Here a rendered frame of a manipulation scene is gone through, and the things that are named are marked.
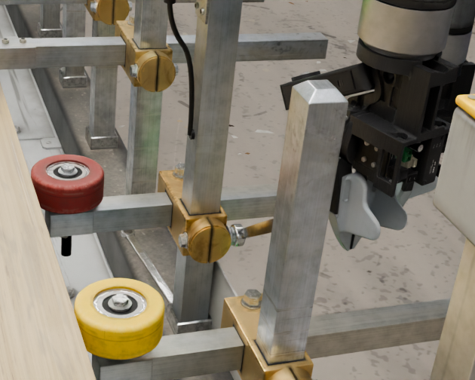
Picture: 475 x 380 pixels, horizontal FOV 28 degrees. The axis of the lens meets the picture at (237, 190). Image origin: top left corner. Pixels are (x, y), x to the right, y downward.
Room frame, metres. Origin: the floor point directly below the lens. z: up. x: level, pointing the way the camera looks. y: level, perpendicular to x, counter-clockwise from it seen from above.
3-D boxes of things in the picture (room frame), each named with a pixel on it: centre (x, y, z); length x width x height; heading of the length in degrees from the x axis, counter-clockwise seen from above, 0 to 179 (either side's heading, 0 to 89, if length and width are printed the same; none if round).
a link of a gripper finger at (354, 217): (0.76, -0.11, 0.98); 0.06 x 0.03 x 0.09; 43
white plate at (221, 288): (0.91, 0.01, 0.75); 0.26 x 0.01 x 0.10; 23
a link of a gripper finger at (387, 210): (0.78, -0.14, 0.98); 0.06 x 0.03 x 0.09; 43
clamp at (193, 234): (0.95, 0.05, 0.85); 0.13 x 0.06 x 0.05; 23
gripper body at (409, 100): (0.76, -0.13, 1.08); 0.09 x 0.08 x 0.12; 43
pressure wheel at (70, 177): (0.91, 0.19, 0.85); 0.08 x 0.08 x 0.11
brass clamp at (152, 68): (1.18, 0.15, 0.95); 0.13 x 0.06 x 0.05; 23
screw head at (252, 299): (0.77, -0.03, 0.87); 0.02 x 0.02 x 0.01
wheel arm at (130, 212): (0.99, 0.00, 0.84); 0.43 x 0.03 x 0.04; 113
